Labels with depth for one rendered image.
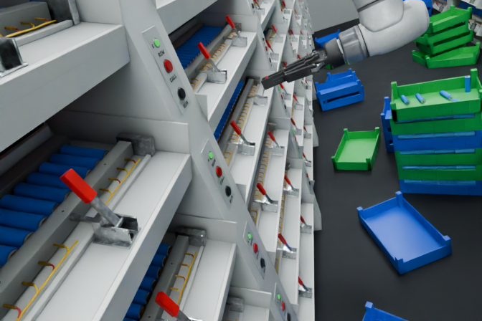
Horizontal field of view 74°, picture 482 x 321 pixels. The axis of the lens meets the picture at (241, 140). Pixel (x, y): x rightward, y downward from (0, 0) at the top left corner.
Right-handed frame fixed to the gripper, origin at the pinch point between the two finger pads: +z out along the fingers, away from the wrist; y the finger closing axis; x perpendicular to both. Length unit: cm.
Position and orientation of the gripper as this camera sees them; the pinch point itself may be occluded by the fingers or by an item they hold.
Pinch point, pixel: (274, 79)
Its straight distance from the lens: 97.5
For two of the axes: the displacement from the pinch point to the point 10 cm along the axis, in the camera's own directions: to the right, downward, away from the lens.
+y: 1.8, -5.3, 8.3
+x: -4.7, -7.9, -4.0
